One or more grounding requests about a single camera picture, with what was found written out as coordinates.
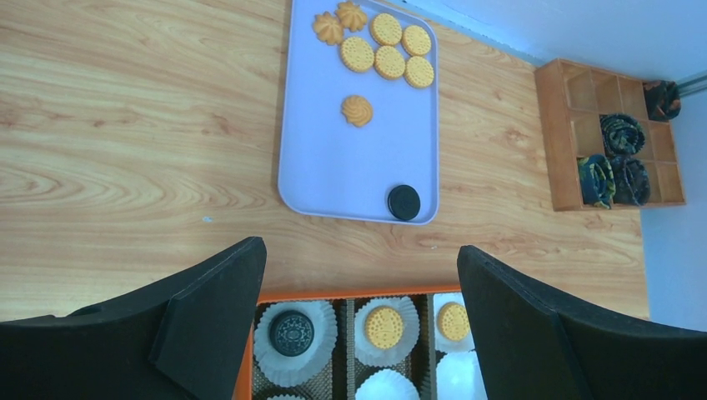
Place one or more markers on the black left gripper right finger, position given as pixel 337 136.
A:
pixel 535 341

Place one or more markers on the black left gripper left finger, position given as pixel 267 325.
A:
pixel 181 337

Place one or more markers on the round yellow biscuit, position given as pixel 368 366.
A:
pixel 416 41
pixel 384 327
pixel 419 72
pixel 385 29
pixel 389 62
pixel 356 54
pixel 453 322

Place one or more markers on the black sandwich cookie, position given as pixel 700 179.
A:
pixel 404 202
pixel 291 333

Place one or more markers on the lavender cookie tray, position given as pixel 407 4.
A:
pixel 330 168

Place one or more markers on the orange compartment box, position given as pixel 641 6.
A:
pixel 344 373

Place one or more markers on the wooden divided organizer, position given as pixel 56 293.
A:
pixel 571 97

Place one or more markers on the swirl yellow cookie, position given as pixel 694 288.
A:
pixel 328 29
pixel 357 110
pixel 351 16

